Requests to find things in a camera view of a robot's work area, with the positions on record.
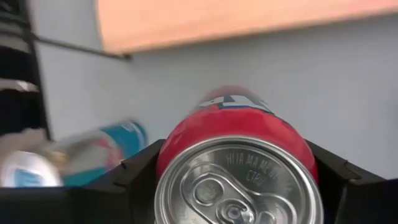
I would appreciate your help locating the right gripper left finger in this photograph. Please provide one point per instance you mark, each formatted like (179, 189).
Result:
(77, 205)

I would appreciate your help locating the silver blue Red Bull can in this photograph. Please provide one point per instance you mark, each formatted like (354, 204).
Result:
(93, 155)

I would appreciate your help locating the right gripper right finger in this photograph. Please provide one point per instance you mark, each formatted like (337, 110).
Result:
(357, 202)

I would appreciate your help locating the black aluminium rig frame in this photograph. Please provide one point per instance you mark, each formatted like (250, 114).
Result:
(18, 109)

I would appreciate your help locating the red Fanta soda can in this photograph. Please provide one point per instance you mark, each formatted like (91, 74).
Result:
(233, 130)

